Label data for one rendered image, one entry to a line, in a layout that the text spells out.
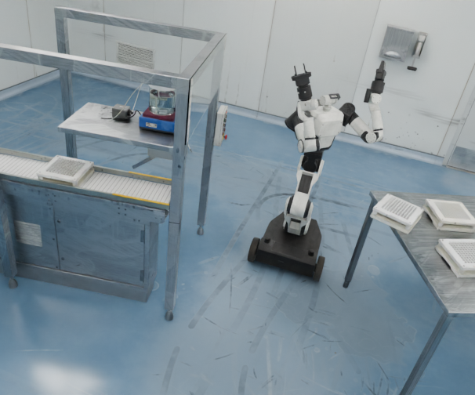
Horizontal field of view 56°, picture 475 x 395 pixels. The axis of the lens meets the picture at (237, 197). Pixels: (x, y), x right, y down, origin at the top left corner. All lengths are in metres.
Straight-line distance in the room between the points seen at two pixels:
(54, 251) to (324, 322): 1.91
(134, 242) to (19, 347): 0.91
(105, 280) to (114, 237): 0.39
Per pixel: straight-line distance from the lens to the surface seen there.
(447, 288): 2.59
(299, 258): 3.49
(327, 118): 3.19
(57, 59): 2.41
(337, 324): 3.37
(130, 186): 2.84
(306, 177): 3.37
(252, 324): 3.19
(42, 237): 3.20
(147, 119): 2.48
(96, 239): 3.02
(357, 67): 5.83
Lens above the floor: 2.35
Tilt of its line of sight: 32 degrees down
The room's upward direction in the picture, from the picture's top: 9 degrees clockwise
